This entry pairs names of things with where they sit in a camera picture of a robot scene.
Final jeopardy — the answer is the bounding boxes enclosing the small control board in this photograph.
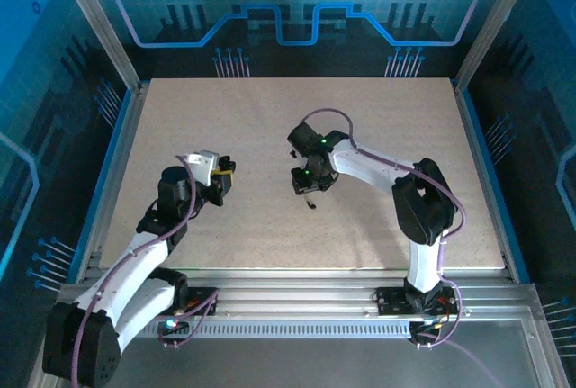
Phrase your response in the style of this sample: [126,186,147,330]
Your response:
[157,315,190,338]
[411,318,445,339]

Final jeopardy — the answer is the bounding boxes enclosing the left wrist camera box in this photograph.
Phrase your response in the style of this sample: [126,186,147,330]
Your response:
[176,149,222,187]

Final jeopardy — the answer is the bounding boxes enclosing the aluminium table side rail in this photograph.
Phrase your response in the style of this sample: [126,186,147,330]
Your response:
[452,79,523,281]
[74,84,149,281]

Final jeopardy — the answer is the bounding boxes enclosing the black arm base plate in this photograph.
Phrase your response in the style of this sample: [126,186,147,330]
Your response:
[177,286,221,317]
[374,286,458,317]

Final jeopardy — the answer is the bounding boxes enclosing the aluminium mounting rail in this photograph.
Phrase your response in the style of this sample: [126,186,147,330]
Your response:
[58,268,539,322]

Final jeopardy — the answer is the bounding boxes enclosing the slotted cable duct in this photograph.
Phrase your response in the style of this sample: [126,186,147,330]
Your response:
[134,319,415,339]

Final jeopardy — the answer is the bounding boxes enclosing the aluminium frame post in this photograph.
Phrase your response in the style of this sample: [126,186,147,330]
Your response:
[49,0,145,92]
[452,0,541,92]

